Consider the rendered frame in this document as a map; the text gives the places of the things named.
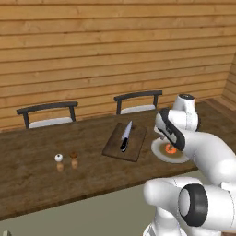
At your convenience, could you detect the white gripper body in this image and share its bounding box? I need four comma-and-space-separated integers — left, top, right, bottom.
153, 124, 169, 142

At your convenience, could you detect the white round plate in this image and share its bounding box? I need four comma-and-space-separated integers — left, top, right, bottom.
150, 137, 191, 165

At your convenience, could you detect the orange-red piece of meat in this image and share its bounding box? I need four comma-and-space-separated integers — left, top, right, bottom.
164, 143, 179, 155

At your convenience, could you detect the dark wooden cutting board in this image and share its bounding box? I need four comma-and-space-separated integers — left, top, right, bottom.
101, 122, 148, 163

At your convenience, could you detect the black chair with white seat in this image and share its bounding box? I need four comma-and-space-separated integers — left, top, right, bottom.
113, 89, 163, 116
16, 100, 79, 130

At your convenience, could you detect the brown-topped wooden pepper shaker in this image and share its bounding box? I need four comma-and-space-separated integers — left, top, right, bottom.
69, 151, 79, 171

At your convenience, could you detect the white-topped wooden salt shaker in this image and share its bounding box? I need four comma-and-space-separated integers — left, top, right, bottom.
54, 153, 65, 173

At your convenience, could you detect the black-handled kitchen knife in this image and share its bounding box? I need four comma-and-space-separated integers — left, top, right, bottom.
119, 120, 134, 153

